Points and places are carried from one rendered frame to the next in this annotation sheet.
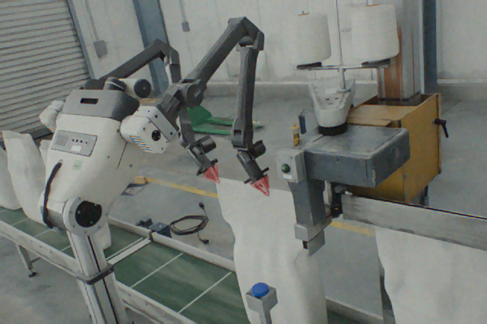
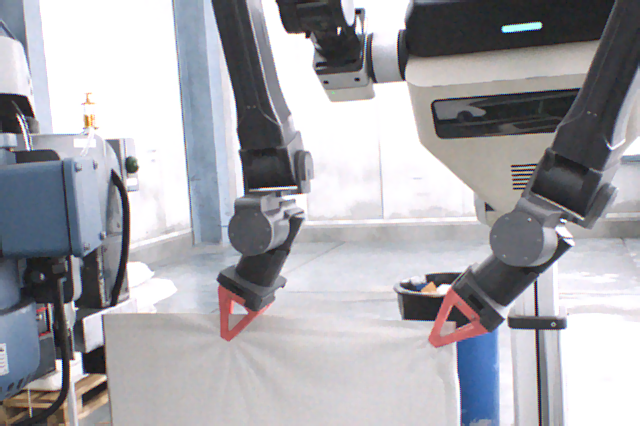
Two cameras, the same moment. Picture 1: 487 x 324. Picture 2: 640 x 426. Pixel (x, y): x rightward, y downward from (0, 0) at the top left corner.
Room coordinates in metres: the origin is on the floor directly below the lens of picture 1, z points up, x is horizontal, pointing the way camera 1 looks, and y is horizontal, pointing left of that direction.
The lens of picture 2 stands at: (2.55, -0.39, 1.31)
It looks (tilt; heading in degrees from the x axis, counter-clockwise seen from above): 6 degrees down; 153
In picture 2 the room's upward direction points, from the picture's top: 4 degrees counter-clockwise
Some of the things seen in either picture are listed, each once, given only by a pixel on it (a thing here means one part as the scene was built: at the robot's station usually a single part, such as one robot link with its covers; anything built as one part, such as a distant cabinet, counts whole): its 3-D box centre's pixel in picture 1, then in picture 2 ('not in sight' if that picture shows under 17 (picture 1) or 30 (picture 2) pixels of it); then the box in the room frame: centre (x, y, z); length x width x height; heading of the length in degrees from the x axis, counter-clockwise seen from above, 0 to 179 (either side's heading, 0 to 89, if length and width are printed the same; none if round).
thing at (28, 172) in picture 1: (30, 177); not in sight; (3.42, 1.65, 0.74); 0.47 x 0.22 x 0.72; 45
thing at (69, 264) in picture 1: (48, 223); not in sight; (3.38, 1.63, 0.35); 2.26 x 0.48 x 0.14; 44
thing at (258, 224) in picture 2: (249, 145); (268, 201); (1.71, -0.04, 1.24); 0.11 x 0.09 x 0.12; 135
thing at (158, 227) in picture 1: (149, 230); not in sight; (2.93, 0.74, 0.35); 0.30 x 0.15 x 0.15; 44
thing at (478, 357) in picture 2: not in sight; (451, 354); (-0.02, 1.52, 0.32); 0.51 x 0.48 x 0.65; 134
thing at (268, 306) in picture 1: (262, 298); not in sight; (1.32, 0.02, 0.81); 0.08 x 0.08 x 0.06; 44
